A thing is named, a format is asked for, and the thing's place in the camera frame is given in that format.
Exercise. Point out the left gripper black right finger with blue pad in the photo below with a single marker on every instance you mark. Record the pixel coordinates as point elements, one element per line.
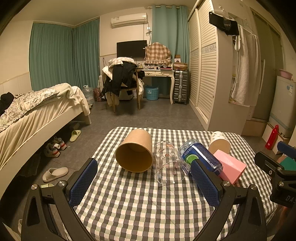
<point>249,222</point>

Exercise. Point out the wooden chair with clothes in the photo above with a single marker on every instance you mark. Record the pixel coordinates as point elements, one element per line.
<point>122,73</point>

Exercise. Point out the sneaker near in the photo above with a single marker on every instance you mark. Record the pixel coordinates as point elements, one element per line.
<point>52,150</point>

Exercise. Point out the clear blue plastic cup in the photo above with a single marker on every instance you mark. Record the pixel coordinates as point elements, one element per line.
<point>193,150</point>

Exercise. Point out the cardboard box on suitcase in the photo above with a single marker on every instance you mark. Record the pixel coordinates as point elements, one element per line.
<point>180,66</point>

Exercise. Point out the pink foam block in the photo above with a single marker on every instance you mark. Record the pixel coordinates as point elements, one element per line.
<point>232,167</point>

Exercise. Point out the dark striped suitcase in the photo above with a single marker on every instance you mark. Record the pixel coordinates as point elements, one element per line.
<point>181,86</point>

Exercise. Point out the red bottle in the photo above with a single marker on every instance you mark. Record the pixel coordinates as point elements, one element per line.
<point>272,137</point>

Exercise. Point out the plaid cloth cover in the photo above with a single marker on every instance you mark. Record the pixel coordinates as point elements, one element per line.
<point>157,54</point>

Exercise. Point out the white desk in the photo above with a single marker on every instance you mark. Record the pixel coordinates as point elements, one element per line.
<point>163,73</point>

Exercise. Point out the white slipper near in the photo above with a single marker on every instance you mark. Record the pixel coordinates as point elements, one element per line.
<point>54,173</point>

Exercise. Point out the checkered tablecloth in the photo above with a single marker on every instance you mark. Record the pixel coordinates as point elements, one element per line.
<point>120,205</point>

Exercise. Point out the sneaker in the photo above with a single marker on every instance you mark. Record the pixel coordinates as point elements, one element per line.
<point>52,150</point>
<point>59,144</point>

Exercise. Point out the white air conditioner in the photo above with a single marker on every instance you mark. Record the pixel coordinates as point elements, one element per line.
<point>129,20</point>

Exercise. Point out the white slipper far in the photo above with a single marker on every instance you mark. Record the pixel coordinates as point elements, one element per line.
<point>74,135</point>

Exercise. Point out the white louvered wardrobe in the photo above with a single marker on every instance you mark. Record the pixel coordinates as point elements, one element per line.
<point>211,68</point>

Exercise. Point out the white bed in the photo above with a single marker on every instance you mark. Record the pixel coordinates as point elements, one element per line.
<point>25,136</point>

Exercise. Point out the hanging white towel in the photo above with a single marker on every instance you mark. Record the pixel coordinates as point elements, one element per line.
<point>248,73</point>

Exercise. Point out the pink basin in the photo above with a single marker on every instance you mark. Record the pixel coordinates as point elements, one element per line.
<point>285,74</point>

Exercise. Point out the white patterned paper cup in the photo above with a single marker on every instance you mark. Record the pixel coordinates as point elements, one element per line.
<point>219,141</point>

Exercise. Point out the black hanging garment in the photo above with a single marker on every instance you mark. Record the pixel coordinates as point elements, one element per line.
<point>229,27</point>

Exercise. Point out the brown paper cup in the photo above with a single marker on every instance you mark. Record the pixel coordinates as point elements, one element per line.
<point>134,154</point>

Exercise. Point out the teal left curtain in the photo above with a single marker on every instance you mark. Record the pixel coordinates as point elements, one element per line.
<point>61,54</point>

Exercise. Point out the teal curtain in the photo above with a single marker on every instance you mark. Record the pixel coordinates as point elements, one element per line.
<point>61,54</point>
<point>170,28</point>

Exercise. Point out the black monitor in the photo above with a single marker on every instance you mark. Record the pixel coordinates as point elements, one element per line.
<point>131,49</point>

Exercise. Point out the sneaker far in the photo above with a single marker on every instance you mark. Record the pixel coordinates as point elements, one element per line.
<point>59,144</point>

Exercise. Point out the teal centre curtain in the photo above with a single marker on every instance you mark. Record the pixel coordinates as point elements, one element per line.
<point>170,28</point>

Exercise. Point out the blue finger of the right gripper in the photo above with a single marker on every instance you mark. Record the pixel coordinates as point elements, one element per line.
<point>286,149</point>

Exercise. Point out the patterned quilt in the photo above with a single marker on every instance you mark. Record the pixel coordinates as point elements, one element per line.
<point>23,103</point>

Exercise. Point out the blue laundry basket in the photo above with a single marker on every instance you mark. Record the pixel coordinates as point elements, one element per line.
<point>152,93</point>

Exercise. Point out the large water jug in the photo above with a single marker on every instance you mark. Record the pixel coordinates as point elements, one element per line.
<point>88,93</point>

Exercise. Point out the white slipper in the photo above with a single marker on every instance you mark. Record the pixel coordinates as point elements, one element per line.
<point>54,173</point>
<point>74,135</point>

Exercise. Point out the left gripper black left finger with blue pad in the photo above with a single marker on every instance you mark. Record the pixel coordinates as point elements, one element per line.
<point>38,221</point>

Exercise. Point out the clear glass cup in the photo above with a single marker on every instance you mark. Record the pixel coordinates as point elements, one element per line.
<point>169,167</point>

